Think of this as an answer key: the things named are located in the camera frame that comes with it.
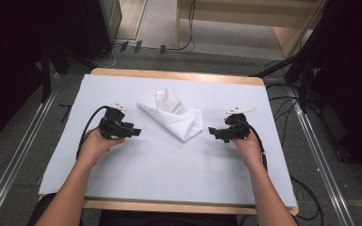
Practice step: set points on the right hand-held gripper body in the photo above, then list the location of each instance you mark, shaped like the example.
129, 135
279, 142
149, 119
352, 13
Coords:
237, 127

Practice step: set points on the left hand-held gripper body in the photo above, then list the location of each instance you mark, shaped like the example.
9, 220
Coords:
113, 125

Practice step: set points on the white mesh cloth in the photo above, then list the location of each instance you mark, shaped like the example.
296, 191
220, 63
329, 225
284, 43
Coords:
176, 117

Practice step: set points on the person's right hand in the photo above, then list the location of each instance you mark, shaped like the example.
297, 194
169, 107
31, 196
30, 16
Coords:
248, 149

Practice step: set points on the person's left hand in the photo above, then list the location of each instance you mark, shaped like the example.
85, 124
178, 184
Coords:
95, 147

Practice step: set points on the pale blue table mat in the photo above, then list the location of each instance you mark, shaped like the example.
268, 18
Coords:
157, 169

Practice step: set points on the wooden table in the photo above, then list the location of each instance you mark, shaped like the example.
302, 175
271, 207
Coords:
172, 74

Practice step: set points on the black metal stand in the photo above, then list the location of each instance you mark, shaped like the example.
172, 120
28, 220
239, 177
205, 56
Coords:
303, 81

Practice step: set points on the person's dark clothing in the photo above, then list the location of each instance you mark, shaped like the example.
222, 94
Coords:
157, 219

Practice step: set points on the black cabinet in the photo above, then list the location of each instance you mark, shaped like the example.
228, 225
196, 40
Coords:
100, 25

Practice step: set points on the light wooden furniture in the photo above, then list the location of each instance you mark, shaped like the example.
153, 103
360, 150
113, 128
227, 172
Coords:
283, 31

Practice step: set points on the metal floor rail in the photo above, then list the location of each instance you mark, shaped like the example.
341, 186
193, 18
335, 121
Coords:
323, 169
15, 166

